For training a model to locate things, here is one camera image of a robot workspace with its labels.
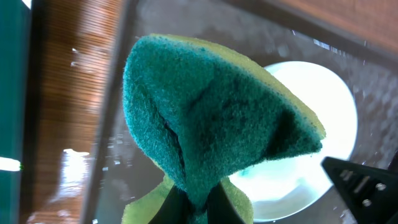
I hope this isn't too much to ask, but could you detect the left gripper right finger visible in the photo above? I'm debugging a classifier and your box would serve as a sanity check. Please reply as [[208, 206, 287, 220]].
[[206, 182, 244, 224]]

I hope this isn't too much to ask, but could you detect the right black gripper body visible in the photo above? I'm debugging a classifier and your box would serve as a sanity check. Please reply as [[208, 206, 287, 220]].
[[322, 157, 397, 224]]

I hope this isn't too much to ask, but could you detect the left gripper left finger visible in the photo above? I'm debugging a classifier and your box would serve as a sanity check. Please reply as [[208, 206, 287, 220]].
[[149, 185, 192, 224]]

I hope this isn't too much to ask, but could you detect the white plate stained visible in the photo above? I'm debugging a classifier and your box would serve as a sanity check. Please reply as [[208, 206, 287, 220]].
[[229, 61, 358, 223]]

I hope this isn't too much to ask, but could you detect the green yellow sponge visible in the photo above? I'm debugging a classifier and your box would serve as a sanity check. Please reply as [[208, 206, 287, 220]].
[[123, 34, 310, 223]]

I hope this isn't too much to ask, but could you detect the large dark serving tray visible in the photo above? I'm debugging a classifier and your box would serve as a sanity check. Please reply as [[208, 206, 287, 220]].
[[80, 1, 397, 223]]

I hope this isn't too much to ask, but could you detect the small black water tray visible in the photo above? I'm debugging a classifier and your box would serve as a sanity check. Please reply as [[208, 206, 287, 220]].
[[1, 0, 31, 224]]

